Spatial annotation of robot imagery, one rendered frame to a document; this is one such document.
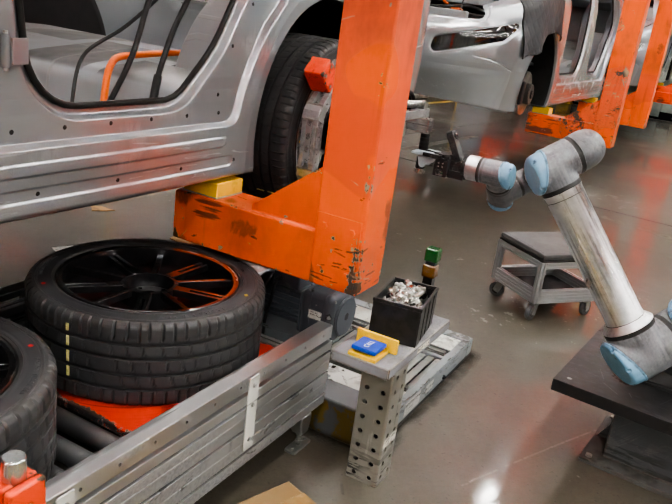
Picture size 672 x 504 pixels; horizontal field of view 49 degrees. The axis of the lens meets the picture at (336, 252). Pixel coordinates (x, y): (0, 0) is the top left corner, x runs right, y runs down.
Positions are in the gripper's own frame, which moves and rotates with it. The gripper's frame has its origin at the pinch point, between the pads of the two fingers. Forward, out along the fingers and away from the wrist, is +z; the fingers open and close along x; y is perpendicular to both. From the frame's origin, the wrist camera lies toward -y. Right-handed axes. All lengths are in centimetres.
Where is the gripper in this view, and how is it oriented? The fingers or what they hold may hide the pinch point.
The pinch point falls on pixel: (417, 149)
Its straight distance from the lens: 275.5
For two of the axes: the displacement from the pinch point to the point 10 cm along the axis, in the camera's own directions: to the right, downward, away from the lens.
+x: 4.9, -2.2, 8.4
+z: -8.6, -2.7, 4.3
